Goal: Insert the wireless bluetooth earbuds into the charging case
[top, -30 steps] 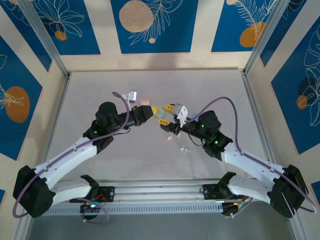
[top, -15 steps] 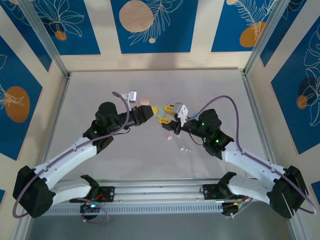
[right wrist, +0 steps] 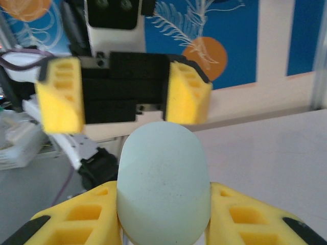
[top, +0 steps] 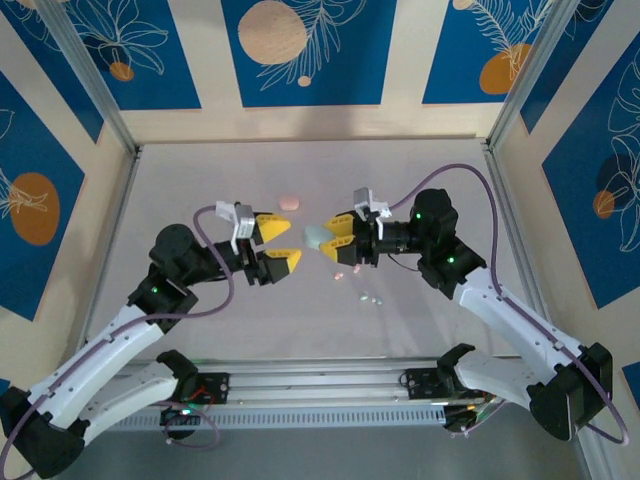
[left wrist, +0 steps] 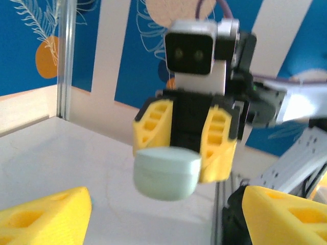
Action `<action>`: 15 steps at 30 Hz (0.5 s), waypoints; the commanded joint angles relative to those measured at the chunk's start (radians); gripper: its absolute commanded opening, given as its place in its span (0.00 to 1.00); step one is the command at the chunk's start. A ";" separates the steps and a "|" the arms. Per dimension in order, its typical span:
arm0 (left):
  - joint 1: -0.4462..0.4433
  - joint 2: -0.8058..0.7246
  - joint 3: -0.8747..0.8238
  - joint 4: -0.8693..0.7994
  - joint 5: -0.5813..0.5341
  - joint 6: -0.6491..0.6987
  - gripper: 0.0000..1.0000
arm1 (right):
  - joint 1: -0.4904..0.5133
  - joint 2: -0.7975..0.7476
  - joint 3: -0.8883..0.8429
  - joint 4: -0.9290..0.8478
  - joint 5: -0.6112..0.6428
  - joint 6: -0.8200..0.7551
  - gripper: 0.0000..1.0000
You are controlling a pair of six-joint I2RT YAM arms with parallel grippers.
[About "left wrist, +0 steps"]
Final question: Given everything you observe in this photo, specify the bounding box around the mint green earbud charging case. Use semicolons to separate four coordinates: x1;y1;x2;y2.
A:
132;146;202;203

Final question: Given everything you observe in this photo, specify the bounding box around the blue floral wall panel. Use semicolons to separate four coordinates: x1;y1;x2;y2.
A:
113;0;265;113
245;0;327;157
0;0;61;97
71;0;103;92

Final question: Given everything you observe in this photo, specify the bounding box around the aluminium frame post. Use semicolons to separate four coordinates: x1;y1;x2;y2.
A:
56;0;77;121

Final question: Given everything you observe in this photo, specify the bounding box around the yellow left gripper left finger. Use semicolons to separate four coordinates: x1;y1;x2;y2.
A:
0;186;92;245

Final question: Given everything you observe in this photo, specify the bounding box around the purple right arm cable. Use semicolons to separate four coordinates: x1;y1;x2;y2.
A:
195;0;327;86

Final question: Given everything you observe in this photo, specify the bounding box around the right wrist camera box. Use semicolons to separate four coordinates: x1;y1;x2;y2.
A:
165;19;241;95

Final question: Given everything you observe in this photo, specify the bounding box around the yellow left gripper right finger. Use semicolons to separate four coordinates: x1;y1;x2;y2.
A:
241;185;327;245

